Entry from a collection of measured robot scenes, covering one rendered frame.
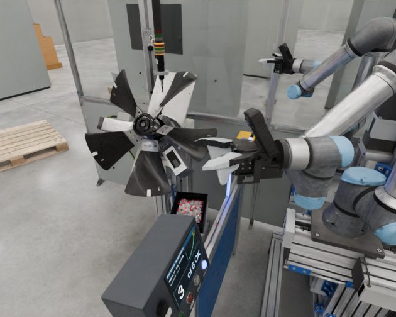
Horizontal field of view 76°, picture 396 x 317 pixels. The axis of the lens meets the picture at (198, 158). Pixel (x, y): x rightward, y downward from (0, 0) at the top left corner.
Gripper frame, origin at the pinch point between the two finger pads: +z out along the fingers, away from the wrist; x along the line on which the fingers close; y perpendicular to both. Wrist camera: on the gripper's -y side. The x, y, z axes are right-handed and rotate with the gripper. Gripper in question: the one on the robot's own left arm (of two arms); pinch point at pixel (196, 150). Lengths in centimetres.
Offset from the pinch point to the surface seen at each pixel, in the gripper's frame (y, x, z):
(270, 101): 14, 116, -62
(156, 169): 35, 64, 14
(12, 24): -67, 553, 313
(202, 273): 36.4, -0.9, -0.9
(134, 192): 43, 56, 25
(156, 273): 22.2, -12.0, 10.0
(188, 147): 22, 59, -2
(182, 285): 30.3, -9.0, 4.8
